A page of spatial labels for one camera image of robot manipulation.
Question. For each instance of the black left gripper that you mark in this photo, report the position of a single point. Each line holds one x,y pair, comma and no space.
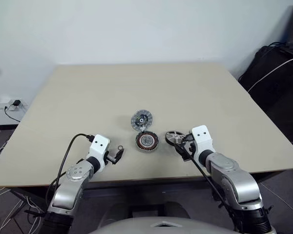
111,159

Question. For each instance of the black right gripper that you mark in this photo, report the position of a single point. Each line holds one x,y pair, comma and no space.
190,152

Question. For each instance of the black spoked rotor wheel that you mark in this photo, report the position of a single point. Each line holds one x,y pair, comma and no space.
172,137

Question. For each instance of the silver round motor end cover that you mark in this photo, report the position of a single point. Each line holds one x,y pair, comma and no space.
141,120

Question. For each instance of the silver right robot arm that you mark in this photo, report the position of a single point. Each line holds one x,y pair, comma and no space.
236,180

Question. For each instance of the motor stator copper windings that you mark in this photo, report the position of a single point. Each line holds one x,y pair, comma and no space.
146,142

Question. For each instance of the grey curved robot torso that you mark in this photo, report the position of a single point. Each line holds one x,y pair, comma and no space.
161,226

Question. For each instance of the black table leg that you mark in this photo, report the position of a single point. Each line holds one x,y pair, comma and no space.
27,197

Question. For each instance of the black fabric bag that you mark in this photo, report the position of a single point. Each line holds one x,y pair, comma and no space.
276,97

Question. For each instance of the black power adapter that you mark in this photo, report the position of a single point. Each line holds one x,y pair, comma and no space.
16,102

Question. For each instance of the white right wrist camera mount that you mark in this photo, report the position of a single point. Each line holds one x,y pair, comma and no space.
200,135

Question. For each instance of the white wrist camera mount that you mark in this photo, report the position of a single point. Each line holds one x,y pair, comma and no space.
99,146
200,135

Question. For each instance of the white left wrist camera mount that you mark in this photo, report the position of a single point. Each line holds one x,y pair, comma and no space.
99,146

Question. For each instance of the white wall socket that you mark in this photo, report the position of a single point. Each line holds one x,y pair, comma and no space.
11,101

